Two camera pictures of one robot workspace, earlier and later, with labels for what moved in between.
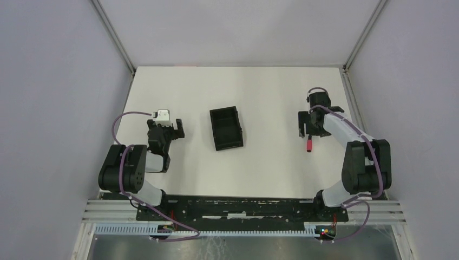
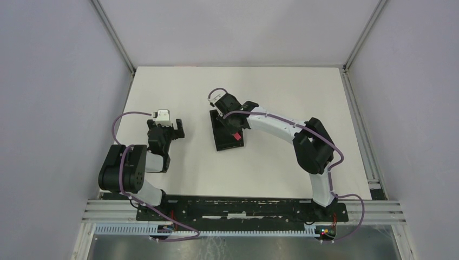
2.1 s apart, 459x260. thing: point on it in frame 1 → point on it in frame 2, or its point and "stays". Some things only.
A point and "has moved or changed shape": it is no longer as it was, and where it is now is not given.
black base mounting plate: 238,212 stays
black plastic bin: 227,127 stays
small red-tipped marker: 309,143 has moved or changed shape
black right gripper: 303,118 → 233,130
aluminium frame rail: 376,212 stays
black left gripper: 175,134 stays
